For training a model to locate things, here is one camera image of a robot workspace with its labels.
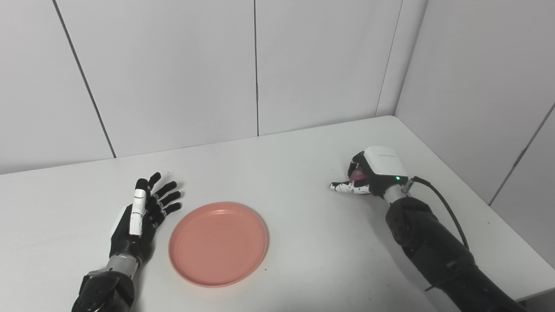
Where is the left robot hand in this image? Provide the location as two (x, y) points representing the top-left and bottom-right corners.
(109, 172), (183, 267)

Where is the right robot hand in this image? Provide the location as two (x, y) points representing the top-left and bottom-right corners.
(329, 146), (409, 198)

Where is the pink plate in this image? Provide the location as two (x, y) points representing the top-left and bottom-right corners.
(168, 202), (269, 288)

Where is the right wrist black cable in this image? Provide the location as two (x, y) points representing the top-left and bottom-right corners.
(405, 176), (470, 250)

